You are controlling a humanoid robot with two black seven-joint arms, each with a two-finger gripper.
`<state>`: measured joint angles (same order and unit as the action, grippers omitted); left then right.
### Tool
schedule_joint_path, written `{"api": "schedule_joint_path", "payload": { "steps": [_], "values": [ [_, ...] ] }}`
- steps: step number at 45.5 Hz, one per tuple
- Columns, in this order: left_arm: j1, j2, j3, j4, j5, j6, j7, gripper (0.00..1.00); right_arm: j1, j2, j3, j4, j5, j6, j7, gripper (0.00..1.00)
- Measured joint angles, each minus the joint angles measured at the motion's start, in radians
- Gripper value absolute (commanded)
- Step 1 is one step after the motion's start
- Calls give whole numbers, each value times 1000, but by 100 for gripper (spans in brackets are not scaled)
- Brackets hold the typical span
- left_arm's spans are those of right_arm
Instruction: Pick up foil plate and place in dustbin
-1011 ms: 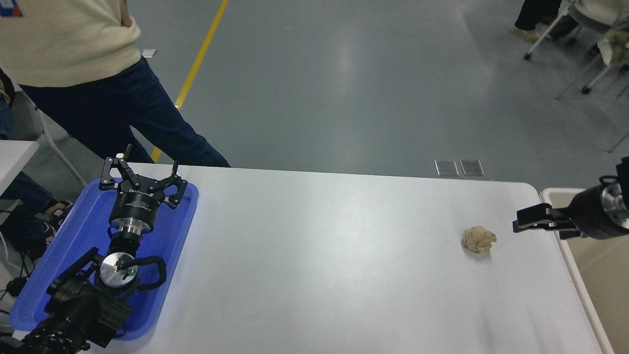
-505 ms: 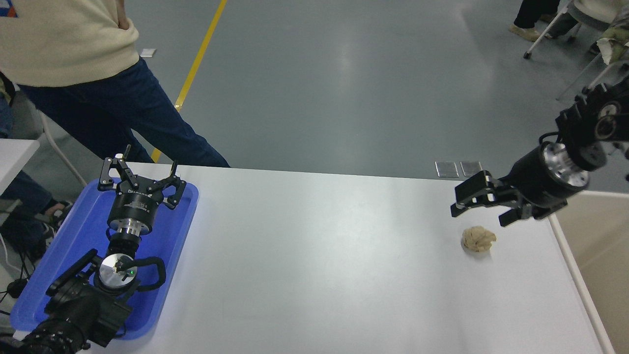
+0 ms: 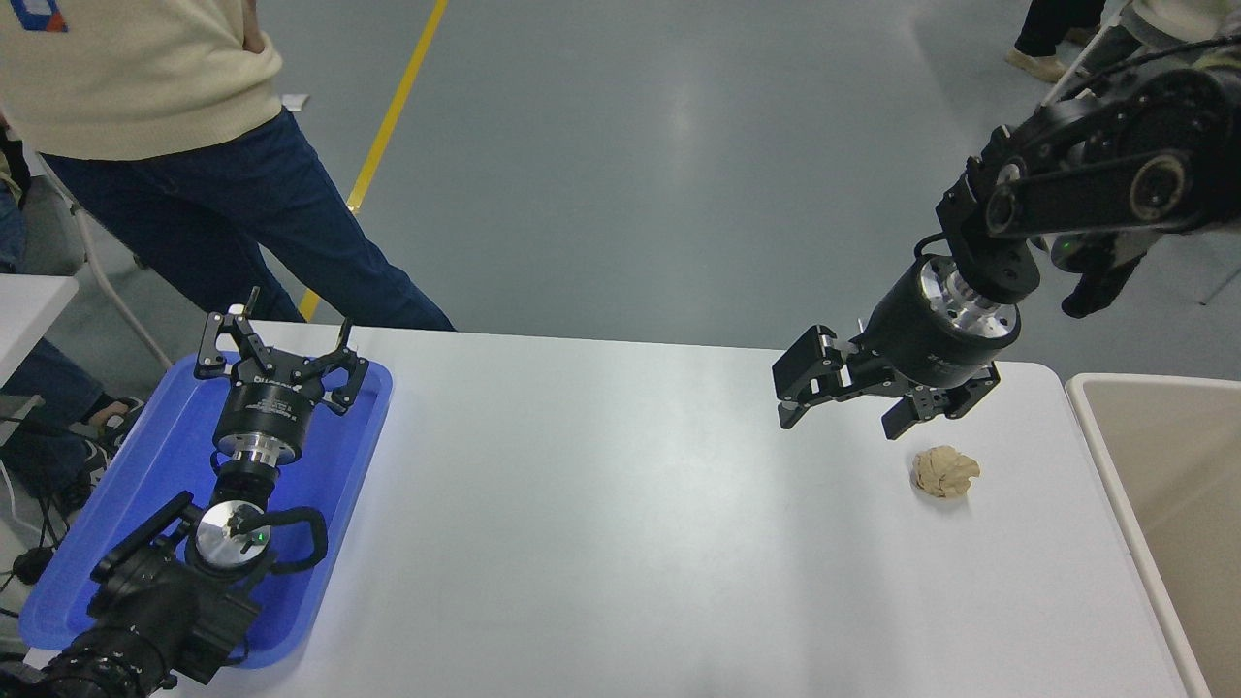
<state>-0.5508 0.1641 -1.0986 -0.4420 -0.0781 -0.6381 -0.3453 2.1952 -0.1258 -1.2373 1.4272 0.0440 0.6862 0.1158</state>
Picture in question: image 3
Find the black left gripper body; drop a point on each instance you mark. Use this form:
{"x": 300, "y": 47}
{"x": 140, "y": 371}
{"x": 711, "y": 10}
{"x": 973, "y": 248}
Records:
{"x": 267, "y": 407}

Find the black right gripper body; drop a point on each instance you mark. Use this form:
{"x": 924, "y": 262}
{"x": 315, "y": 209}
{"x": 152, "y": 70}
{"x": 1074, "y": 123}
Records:
{"x": 921, "y": 344}

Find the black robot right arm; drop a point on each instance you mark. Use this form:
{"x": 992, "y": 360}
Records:
{"x": 1086, "y": 194}

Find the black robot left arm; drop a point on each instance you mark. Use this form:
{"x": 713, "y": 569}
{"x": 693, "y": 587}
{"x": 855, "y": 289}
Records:
{"x": 165, "y": 601}

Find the crumpled tan paper ball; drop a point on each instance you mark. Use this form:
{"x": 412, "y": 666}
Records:
{"x": 945, "y": 473}

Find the blue plastic tray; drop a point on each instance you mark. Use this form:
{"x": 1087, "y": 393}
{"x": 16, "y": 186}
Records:
{"x": 320, "y": 504}

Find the small white table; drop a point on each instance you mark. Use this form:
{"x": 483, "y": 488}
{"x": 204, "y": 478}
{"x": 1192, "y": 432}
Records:
{"x": 24, "y": 310}

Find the standing person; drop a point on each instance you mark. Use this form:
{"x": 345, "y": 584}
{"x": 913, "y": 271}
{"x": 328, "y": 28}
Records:
{"x": 145, "y": 87}

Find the large pale bin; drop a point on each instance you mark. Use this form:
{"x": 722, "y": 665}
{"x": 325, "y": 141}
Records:
{"x": 1188, "y": 543}

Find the person with dark trousers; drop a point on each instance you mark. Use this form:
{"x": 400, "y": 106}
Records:
{"x": 1047, "y": 34}

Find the white chair frame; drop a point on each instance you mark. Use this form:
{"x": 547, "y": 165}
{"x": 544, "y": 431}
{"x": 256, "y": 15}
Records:
{"x": 121, "y": 310}

